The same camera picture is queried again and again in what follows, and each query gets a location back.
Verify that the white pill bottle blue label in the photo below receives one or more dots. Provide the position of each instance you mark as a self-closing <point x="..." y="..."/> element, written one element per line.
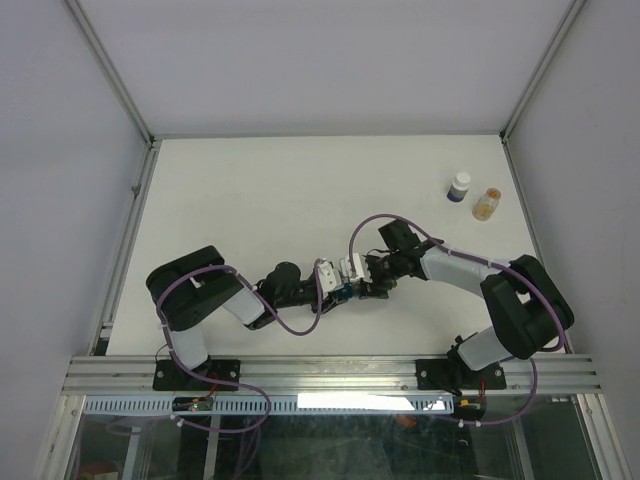
<point x="459" y="187"/>

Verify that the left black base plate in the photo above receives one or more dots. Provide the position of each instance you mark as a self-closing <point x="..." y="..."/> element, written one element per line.
<point x="220" y="374"/>

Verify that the weekly pill organizer strip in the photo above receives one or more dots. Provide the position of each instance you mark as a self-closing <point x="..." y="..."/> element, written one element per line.
<point x="346" y="292"/>

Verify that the right aluminium frame post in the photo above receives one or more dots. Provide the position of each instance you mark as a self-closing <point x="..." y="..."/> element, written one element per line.
<point x="557" y="39"/>

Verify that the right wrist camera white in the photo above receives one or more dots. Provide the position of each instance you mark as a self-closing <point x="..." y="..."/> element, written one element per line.
<point x="354" y="269"/>

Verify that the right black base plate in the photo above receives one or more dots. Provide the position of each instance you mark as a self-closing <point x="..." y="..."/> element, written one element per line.
<point x="454" y="377"/>

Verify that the aluminium frame post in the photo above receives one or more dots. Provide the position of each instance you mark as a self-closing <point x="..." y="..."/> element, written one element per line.
<point x="557" y="39"/>
<point x="90" y="36"/>

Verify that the white slotted cable duct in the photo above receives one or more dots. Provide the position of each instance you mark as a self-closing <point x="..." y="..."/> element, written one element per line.
<point x="344" y="403"/>

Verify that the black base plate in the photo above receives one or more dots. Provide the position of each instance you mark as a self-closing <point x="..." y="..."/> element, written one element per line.
<point x="220" y="374"/>
<point x="454" y="377"/>

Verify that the clear bottle yellow capsules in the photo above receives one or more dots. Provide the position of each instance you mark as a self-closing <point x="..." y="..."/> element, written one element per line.
<point x="487" y="204"/>

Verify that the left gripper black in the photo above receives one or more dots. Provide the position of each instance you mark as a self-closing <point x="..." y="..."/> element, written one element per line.
<point x="329" y="301"/>

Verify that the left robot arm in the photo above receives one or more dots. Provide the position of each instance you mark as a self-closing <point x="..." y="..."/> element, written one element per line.
<point x="189" y="289"/>

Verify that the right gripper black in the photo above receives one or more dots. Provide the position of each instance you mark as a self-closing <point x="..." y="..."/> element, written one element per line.
<point x="374" y="289"/>

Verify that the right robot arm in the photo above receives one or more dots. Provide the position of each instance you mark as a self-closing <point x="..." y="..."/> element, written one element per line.
<point x="527" y="311"/>

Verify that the left aluminium frame post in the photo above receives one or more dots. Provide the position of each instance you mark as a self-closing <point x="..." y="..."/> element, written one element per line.
<point x="90" y="36"/>

